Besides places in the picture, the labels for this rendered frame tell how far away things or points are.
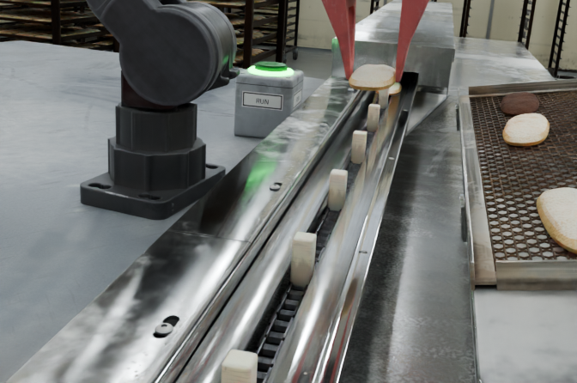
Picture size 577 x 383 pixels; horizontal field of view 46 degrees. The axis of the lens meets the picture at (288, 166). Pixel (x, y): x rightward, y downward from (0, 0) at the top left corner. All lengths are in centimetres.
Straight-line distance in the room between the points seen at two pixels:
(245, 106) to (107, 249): 35
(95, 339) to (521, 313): 19
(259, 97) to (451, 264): 37
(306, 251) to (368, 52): 65
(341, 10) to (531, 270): 28
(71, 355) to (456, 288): 28
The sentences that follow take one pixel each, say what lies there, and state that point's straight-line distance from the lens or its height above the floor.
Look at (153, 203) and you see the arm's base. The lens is 57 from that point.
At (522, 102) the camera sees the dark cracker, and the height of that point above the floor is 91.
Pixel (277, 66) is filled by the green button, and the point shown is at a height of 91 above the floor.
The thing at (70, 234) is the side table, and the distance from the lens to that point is 55.
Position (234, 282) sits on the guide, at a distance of 40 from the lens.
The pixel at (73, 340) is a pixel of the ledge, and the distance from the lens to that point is 33.
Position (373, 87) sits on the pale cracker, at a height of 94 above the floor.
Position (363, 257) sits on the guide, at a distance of 42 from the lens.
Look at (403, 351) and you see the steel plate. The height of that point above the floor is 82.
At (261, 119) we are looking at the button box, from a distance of 82.
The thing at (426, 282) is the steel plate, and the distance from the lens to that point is 50.
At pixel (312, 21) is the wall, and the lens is 773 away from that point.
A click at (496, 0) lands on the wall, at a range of 760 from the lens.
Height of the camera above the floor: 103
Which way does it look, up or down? 17 degrees down
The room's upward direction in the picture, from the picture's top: 4 degrees clockwise
